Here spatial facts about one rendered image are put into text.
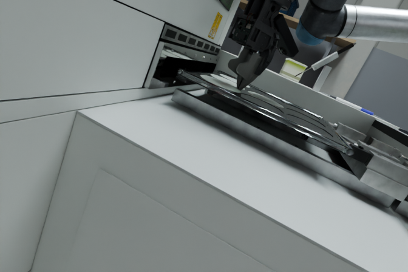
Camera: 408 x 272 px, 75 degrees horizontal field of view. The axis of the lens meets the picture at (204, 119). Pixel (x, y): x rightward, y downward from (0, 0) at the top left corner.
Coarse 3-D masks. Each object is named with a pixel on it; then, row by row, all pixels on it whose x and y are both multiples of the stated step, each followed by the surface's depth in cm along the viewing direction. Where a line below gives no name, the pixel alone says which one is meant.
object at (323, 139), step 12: (180, 72) 54; (204, 84) 53; (228, 96) 52; (252, 108) 51; (264, 108) 51; (276, 120) 51; (288, 120) 50; (300, 132) 50; (312, 132) 49; (336, 144) 48
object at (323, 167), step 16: (176, 96) 62; (192, 96) 61; (208, 112) 60; (224, 112) 59; (240, 128) 58; (256, 128) 58; (272, 144) 57; (288, 144) 56; (304, 160) 56; (320, 160) 55; (336, 176) 54; (352, 176) 54; (368, 192) 53
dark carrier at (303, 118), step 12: (192, 72) 59; (204, 72) 68; (216, 72) 81; (240, 96) 55; (252, 96) 63; (264, 96) 74; (276, 108) 61; (288, 108) 70; (300, 108) 83; (300, 120) 58; (312, 120) 67; (324, 132) 56
